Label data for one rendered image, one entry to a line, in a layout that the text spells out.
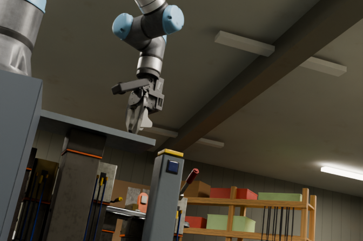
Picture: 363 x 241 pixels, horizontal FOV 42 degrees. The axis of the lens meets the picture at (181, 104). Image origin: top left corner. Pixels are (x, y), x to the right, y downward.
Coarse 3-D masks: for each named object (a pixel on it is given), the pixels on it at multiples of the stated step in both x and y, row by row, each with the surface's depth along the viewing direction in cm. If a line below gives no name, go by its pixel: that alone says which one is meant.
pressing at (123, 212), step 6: (108, 210) 162; (114, 210) 153; (120, 210) 154; (126, 210) 155; (132, 210) 156; (120, 216) 171; (126, 216) 171; (132, 216) 168; (144, 216) 157; (186, 222) 163
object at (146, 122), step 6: (138, 108) 138; (138, 114) 137; (144, 114) 139; (138, 120) 136; (144, 120) 139; (150, 120) 140; (132, 126) 137; (138, 126) 136; (144, 126) 138; (150, 126) 139; (132, 132) 137
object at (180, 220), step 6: (186, 198) 153; (180, 204) 151; (186, 204) 152; (180, 210) 150; (180, 216) 150; (180, 222) 149; (174, 228) 148; (180, 228) 149; (174, 234) 148; (180, 234) 149; (174, 240) 148
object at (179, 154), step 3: (162, 150) 139; (165, 150) 137; (168, 150) 137; (171, 150) 138; (159, 153) 141; (162, 153) 139; (165, 153) 138; (168, 153) 138; (171, 153) 138; (174, 153) 138; (177, 153) 138; (180, 153) 139; (174, 156) 140; (177, 156) 139; (180, 156) 139
